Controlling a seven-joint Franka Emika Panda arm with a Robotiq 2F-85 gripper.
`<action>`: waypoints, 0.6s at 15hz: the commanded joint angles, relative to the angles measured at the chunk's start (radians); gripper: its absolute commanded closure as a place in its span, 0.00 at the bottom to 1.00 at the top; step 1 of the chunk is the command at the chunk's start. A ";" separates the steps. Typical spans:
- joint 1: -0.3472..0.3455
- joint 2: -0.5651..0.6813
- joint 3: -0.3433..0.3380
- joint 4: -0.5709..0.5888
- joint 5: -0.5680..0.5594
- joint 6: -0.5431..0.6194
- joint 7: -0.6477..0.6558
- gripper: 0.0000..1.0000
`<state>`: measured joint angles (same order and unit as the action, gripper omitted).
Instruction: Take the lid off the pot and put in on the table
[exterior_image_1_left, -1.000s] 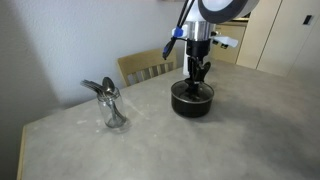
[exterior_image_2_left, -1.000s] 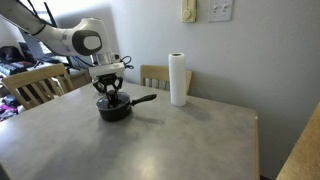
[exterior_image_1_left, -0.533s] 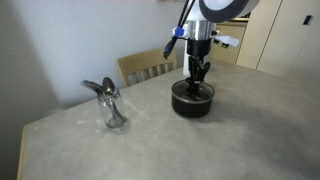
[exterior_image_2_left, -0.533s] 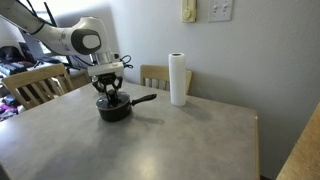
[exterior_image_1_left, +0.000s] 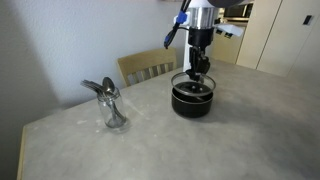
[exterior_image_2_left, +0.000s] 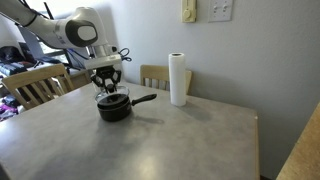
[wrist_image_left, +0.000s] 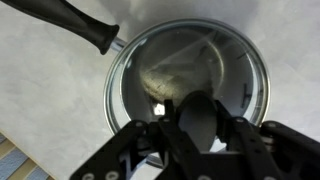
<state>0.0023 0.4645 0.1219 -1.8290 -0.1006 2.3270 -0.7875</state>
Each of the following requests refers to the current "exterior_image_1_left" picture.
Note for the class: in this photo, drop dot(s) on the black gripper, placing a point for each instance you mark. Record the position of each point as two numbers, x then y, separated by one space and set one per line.
198 40

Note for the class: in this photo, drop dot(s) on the glass pot lid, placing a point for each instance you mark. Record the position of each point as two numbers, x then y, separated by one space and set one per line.
183 84

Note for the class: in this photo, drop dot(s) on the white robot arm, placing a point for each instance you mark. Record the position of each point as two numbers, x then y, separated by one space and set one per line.
197 17

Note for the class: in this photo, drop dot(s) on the black cooking pot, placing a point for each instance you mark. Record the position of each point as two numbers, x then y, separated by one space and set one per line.
189 106

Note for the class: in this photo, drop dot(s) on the wooden chair behind table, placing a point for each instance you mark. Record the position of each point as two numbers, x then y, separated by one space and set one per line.
148 64

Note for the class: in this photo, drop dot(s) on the metal spoon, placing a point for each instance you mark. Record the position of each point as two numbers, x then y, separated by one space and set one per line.
109 88

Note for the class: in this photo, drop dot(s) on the glass jar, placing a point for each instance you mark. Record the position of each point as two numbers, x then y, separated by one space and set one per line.
111 120

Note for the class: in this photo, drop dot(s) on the beige cabinet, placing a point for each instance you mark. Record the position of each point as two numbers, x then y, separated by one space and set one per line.
282 38

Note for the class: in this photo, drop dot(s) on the metal fork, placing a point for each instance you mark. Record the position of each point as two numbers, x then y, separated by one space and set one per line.
93 86

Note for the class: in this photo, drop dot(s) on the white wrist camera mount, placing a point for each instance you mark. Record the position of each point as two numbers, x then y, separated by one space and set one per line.
228 29

